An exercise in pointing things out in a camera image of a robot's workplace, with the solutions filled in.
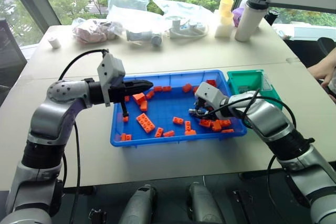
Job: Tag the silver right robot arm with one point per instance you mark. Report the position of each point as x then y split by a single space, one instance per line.
267 119

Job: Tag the small black object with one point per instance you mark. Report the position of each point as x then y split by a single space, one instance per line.
273 15

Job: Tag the chunky orange building brick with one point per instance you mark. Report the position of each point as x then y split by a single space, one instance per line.
139 98

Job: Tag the small orange building brick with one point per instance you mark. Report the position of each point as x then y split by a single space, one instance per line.
126 98
168 133
228 130
178 120
205 123
144 106
187 125
150 94
128 137
211 82
195 89
125 118
225 122
167 88
190 132
157 88
216 126
187 87
123 137
159 132

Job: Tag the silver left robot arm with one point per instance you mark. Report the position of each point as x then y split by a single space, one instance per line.
47 119

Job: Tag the bystander bare hand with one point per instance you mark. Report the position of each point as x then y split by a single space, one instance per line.
321 70

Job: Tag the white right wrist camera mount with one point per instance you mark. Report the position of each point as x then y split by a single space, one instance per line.
210 93

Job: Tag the white tumbler with black lid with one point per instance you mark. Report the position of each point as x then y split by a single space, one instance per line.
250 19

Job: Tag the grey rounded shape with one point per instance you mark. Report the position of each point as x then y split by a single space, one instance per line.
203 204
140 204

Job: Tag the dark office chair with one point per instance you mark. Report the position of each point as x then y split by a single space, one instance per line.
312 51

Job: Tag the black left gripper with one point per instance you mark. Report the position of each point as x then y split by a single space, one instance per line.
116 93

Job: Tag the yellow plastic cup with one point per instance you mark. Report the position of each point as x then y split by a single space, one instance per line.
226 6

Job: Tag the purple object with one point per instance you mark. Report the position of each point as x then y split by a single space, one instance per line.
237 16

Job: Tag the plastic bag with pink contents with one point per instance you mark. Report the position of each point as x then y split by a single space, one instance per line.
92 32

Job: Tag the small white roll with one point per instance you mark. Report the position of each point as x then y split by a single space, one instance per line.
54 42

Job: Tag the grey white cylinder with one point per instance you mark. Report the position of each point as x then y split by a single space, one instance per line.
156 40

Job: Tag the blue plastic bin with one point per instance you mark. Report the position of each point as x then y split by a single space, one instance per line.
168 108

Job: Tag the large orange building brick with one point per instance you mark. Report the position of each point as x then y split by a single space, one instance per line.
145 122

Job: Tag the green plastic bin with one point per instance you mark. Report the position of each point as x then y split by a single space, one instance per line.
249 82

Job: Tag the small black bracket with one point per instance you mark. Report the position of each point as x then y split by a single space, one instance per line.
242 200
97 216

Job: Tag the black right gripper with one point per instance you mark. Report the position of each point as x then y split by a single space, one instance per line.
203 107

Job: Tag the crumpled clear plastic bag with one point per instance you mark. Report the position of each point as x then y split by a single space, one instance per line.
136 23

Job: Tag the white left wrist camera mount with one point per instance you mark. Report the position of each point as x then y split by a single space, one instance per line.
111 69

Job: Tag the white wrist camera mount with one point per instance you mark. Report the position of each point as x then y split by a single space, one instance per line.
111 69
210 93

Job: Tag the pale blue plastic bag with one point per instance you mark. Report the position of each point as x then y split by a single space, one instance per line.
183 9

